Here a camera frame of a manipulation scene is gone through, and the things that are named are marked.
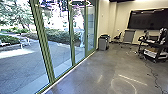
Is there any green framed glass door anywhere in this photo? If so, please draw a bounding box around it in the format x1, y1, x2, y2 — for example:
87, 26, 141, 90
84, 0, 100, 56

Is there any green hedge bush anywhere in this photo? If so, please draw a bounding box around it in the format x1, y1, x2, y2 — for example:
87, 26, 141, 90
42, 27, 83, 47

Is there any green framed glass window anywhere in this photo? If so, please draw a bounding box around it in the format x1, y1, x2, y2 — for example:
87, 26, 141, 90
29, 0, 76, 85
0, 0, 56, 94
68, 0, 90, 66

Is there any black floor cable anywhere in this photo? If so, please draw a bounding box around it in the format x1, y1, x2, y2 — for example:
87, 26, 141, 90
142, 55, 168, 89

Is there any large black wall screen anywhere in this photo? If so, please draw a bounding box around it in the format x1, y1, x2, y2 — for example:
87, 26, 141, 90
127, 7, 168, 31

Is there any black visitor chair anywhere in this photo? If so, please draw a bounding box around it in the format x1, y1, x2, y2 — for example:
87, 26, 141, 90
112, 31, 124, 45

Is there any leafy tree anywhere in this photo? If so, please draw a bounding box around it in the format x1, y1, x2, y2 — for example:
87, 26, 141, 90
0, 0, 35, 32

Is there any pale outdoor bench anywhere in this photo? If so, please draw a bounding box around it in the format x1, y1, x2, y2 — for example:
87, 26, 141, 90
17, 34, 33, 48

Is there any black wheeled cart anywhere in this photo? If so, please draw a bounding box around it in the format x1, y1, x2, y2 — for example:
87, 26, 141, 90
136, 27, 168, 64

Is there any grey trash bin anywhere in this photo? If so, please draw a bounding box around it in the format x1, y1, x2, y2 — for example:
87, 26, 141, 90
98, 35, 109, 51
100, 33, 111, 50

